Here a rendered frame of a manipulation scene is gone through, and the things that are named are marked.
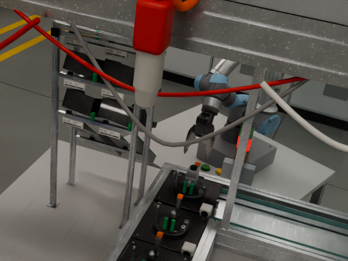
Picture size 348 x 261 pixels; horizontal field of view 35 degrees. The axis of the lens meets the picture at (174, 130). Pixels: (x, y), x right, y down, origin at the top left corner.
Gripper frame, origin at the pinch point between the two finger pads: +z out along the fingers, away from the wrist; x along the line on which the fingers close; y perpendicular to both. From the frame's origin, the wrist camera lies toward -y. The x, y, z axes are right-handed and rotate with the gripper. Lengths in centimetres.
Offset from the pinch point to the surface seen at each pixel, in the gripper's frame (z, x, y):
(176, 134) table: -19, 23, 66
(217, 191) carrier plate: 10.2, -11.2, 17.0
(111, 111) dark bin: -2.9, 32.1, -22.7
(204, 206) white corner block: 18.9, -8.8, 4.4
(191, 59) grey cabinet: -140, 75, 283
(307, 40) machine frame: 4, -32, -139
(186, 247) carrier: 36.6, -8.9, -15.1
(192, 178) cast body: 9.1, -0.9, 5.6
